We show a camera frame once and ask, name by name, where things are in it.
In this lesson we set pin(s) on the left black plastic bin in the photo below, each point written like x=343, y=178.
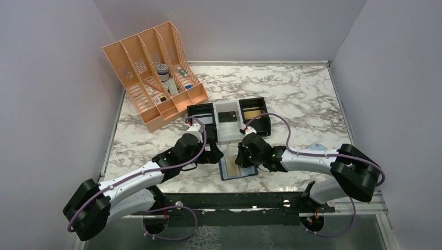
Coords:
x=206, y=114

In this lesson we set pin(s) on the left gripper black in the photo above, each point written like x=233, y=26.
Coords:
x=212, y=153

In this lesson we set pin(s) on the orange pencil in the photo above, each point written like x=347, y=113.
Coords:
x=152, y=85

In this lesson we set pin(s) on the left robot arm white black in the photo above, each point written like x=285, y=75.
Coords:
x=89, y=209

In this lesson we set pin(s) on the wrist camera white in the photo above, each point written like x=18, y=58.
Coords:
x=196, y=130
x=246, y=130

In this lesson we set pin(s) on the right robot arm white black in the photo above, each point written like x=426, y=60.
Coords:
x=351, y=173

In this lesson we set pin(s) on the grey round tape roll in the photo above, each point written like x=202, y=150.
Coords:
x=162, y=71

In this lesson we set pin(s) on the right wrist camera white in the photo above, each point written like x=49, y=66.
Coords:
x=246, y=130

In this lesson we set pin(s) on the black credit card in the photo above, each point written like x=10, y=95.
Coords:
x=227, y=116

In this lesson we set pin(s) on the orange plastic file organizer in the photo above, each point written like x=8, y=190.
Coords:
x=134, y=58

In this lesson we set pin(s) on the right black plastic bin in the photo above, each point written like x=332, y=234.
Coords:
x=261, y=124

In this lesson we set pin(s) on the gold credit card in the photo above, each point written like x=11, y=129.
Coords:
x=250, y=113

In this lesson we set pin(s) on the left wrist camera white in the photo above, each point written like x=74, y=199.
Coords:
x=196, y=130

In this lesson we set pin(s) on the silver credit card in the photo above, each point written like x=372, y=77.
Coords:
x=206, y=120

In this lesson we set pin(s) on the blue leather card holder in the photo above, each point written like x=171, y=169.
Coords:
x=245, y=172

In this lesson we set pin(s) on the black plastic bin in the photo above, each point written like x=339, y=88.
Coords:
x=206, y=114
x=261, y=124

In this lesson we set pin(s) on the clear blue plastic case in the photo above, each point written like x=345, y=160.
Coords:
x=318, y=147

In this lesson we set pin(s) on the green white marker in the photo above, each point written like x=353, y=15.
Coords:
x=182, y=72

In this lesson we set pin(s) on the white plastic bin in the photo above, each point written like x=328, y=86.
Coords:
x=228, y=131

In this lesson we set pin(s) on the black metal base rail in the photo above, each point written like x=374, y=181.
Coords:
x=230, y=209

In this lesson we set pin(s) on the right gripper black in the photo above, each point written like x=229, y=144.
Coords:
x=244, y=160

